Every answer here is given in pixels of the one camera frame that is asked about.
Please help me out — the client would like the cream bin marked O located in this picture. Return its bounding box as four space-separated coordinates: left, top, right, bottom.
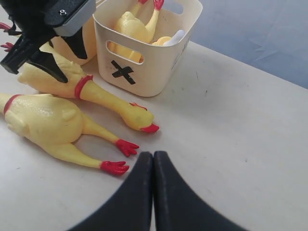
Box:
51 0 102 65

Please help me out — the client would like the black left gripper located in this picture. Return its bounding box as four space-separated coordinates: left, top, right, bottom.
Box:
0 0 88 83

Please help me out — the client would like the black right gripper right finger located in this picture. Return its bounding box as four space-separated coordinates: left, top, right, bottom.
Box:
154 151 243 231

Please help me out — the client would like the headless yellow rubber chicken body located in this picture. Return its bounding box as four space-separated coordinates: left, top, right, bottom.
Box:
108 0 165 63

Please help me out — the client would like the yellow rubber chicken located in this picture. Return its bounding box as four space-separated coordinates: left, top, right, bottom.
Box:
17 43 159 133
0 93 139 176

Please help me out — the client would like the broken chicken head with squeaker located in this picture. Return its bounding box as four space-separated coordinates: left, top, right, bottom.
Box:
152 30 185 46

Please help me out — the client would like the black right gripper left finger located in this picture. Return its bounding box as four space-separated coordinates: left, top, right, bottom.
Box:
70 152 153 231

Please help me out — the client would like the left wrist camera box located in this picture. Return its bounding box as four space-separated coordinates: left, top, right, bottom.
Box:
44 0 96 37

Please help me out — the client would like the cream bin marked X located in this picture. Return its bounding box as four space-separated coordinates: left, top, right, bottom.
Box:
93 0 203 97

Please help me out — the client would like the blue-grey backdrop curtain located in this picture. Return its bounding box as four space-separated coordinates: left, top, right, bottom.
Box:
187 0 308 77

